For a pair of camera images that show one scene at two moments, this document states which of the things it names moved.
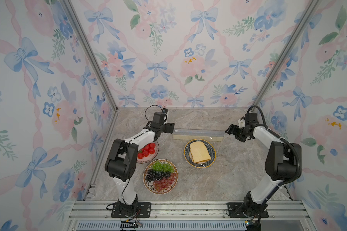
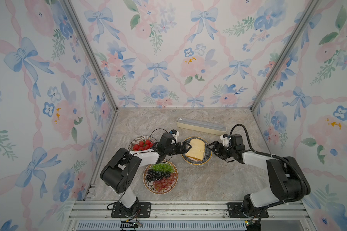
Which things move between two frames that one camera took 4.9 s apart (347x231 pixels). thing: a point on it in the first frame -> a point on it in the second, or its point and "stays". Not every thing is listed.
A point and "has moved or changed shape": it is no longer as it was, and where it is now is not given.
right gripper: x=233 y=129 -> x=216 y=143
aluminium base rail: x=188 y=216 stays
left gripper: x=169 y=130 -> x=184 y=150
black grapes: x=152 y=175 stays
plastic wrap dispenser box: x=199 y=134 -> x=201 y=126
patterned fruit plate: x=150 y=185 stays
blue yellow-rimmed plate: x=211 y=150 has moved or changed shape
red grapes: x=164 y=182 stays
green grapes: x=158 y=166 stays
